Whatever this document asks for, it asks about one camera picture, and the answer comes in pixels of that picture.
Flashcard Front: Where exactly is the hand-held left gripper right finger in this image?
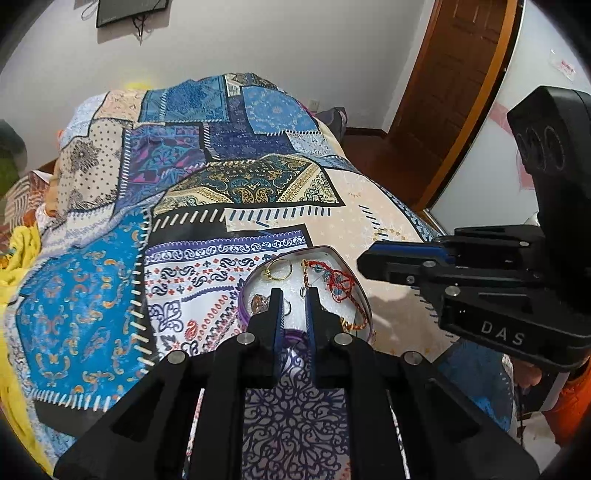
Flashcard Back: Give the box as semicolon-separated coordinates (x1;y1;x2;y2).
304;287;540;480

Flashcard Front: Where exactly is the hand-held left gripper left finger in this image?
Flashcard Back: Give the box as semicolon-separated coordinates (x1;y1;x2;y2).
53;289;284;480

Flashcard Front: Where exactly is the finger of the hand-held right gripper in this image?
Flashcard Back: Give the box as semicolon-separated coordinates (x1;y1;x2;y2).
369;224;546;278
357;250;543;306

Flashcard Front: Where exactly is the purple heart-shaped tin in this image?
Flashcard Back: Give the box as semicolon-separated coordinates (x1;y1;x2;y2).
239;247;376;346

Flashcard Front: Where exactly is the red string bracelet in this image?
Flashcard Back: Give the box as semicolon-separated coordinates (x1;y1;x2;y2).
302;259;357;303

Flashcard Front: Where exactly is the gold ring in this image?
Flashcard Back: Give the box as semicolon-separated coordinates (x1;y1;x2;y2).
261;259;293;282

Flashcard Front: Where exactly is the person's right hand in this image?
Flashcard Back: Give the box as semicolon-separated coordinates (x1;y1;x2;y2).
512;356;544;389

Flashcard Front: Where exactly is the white sliding wardrobe door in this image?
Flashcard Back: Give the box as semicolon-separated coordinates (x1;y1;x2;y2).
427;0;591;296

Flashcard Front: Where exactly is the white paper sticker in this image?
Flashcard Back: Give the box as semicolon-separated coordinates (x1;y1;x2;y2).
553;57;579;82

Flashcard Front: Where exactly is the dark bag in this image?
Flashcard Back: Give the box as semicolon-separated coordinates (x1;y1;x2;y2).
318;106;348;140

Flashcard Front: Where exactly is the brown wooden door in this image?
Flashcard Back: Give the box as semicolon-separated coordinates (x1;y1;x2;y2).
385;0;522;212

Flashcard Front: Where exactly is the blue patchwork blanket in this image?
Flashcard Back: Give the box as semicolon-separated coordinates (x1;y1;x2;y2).
14;71;514;480

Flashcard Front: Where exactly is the yellow cloth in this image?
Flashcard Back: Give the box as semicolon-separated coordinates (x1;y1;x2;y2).
0;224;52;474

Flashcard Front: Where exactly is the orange patterned bed sheet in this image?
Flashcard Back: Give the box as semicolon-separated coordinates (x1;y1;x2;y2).
4;170;60;232

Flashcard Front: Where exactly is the dark teal cushion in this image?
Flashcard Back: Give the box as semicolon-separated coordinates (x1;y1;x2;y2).
0;119;25;161

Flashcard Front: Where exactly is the small black monitor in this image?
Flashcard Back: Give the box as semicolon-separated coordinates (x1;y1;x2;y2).
95;0;168;29

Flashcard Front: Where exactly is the black monitor cable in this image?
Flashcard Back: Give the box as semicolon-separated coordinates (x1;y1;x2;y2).
130;16;154;45

